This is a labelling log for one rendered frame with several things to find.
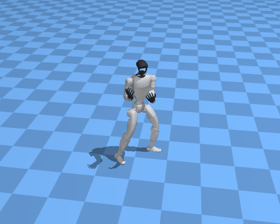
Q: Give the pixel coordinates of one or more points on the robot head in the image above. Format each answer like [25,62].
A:
[141,64]

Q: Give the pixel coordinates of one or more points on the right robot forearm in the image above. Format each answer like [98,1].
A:
[126,98]

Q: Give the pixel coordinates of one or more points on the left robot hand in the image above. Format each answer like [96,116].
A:
[151,98]

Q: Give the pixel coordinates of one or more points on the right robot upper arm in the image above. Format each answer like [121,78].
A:
[128,82]

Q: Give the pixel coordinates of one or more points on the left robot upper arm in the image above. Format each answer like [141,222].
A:
[152,84]

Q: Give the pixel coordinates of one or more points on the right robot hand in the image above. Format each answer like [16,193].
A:
[130,96]

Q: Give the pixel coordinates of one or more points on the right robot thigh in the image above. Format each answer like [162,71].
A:
[131,124]

